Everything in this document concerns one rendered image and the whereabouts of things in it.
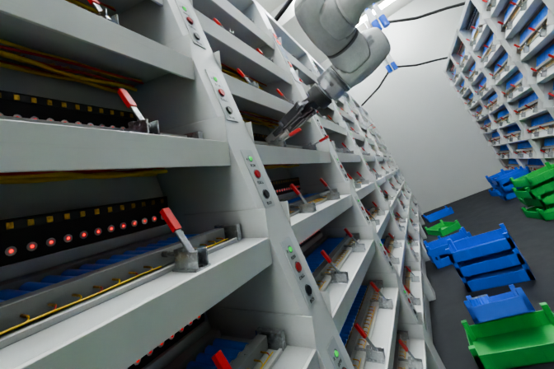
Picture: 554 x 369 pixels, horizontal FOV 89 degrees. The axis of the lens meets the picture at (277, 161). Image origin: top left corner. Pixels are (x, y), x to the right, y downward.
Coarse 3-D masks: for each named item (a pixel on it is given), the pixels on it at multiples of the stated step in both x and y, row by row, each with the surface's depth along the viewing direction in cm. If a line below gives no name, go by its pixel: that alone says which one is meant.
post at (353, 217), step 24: (264, 24) 129; (264, 48) 129; (288, 96) 124; (312, 120) 119; (288, 144) 124; (288, 168) 124; (312, 168) 119; (336, 168) 115; (360, 216) 111; (384, 264) 107; (408, 312) 103; (432, 360) 100
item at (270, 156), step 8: (248, 128) 62; (256, 144) 62; (304, 144) 120; (320, 144) 117; (328, 144) 116; (264, 152) 65; (272, 152) 69; (280, 152) 73; (288, 152) 77; (296, 152) 83; (304, 152) 89; (312, 152) 96; (320, 152) 104; (328, 152) 114; (264, 160) 64; (272, 160) 68; (280, 160) 72; (288, 160) 77; (296, 160) 82; (304, 160) 88; (312, 160) 95; (320, 160) 102; (328, 160) 112; (272, 168) 102
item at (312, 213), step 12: (276, 180) 99; (288, 180) 107; (276, 192) 98; (288, 192) 106; (300, 192) 116; (312, 192) 119; (324, 192) 107; (336, 192) 113; (348, 192) 112; (288, 204) 58; (300, 204) 75; (312, 204) 73; (324, 204) 87; (336, 204) 91; (348, 204) 105; (288, 216) 58; (300, 216) 69; (312, 216) 70; (324, 216) 78; (336, 216) 89; (300, 228) 62; (312, 228) 69; (300, 240) 61
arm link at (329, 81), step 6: (324, 72) 81; (330, 72) 79; (318, 78) 82; (324, 78) 80; (330, 78) 79; (336, 78) 78; (318, 84) 83; (324, 84) 80; (330, 84) 79; (336, 84) 79; (342, 84) 79; (324, 90) 81; (330, 90) 80; (336, 90) 80; (342, 90) 80; (348, 90) 81; (330, 96) 82; (336, 96) 81
